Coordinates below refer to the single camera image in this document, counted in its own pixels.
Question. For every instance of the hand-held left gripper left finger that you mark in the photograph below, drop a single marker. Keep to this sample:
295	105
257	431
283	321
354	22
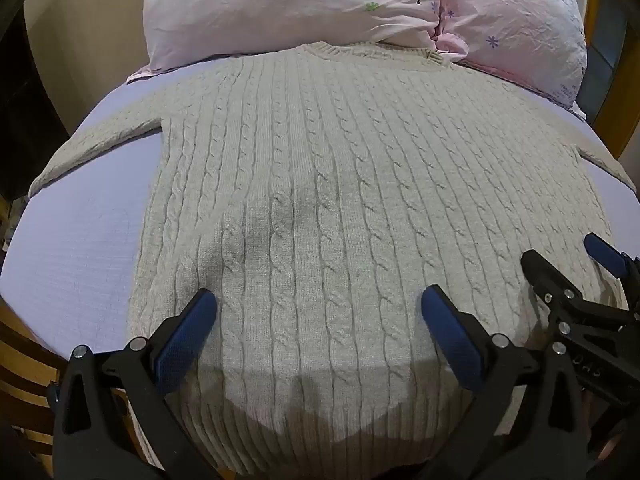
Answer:
186	332

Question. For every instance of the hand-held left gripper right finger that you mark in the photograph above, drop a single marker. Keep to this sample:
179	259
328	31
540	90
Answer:
452	332

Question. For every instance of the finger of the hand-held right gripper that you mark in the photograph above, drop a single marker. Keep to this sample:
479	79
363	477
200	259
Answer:
606	255
552	290

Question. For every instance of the lavender bed sheet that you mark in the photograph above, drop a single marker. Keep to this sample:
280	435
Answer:
82	240

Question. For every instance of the pink floral pillow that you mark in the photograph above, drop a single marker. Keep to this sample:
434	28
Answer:
280	5
515	25

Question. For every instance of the wooden furniture post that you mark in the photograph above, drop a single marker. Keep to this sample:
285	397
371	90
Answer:
614	110

